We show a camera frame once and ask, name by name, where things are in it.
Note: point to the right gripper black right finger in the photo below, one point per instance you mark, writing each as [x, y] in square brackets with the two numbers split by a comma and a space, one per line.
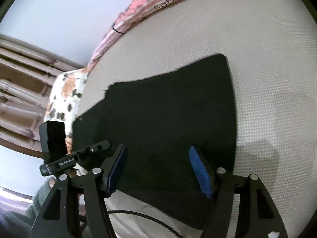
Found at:
[258, 215]

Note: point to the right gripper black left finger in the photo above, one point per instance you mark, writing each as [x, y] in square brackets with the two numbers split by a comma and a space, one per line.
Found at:
[59, 215]

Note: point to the black pants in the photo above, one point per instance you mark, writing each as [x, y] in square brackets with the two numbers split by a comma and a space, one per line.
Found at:
[158, 119]

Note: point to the green fuzzy cloth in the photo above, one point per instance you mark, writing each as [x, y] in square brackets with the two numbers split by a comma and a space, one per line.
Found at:
[14, 224]

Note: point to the floral white orange pillow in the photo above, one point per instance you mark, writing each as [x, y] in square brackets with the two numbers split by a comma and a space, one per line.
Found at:
[64, 99]

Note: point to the brown pleated curtain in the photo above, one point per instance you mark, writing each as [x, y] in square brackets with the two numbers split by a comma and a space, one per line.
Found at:
[27, 77]

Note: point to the grey textured mattress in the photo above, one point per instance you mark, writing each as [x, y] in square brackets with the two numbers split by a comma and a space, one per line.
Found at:
[271, 49]

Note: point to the black camera box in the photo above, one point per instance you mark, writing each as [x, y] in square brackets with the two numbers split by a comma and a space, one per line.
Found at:
[53, 141]

